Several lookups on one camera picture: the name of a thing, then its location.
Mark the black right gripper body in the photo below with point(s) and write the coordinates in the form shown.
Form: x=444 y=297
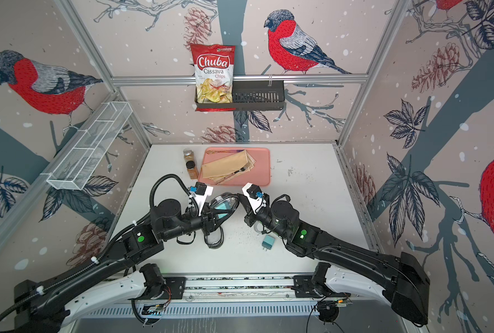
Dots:
x=253 y=218

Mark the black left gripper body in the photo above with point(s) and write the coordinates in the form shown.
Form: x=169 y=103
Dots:
x=206 y=222

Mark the teal wall charger front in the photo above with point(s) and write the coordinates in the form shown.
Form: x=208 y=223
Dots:
x=268 y=242

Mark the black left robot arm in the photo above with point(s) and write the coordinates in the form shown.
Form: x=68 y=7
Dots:
x=120 y=270

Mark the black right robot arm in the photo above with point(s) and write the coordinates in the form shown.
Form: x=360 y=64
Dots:
x=402 y=280

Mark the pink plastic tray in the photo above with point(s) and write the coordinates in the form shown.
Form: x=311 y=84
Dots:
x=260 y=175

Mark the brown spice bottle black cap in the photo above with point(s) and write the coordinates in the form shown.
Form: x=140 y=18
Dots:
x=192 y=169

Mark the tan spice jar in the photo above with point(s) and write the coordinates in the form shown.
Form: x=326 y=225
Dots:
x=188 y=155

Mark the red cassava chips bag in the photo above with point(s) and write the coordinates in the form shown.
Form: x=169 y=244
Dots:
x=213 y=72

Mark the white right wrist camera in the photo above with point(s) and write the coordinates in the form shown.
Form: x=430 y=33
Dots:
x=255 y=197

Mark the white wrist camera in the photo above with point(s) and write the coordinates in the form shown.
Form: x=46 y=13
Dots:
x=255 y=197
x=200 y=192

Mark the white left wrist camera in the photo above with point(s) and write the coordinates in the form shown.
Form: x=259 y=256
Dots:
x=200 y=192

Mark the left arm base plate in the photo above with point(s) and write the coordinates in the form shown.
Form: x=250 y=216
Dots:
x=171 y=288

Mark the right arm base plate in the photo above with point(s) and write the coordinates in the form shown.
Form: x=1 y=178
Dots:
x=314 y=287

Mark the black wall basket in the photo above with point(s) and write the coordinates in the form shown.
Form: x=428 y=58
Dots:
x=260 y=95

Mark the white wire mesh basket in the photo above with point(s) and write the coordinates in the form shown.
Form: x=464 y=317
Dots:
x=77 y=166

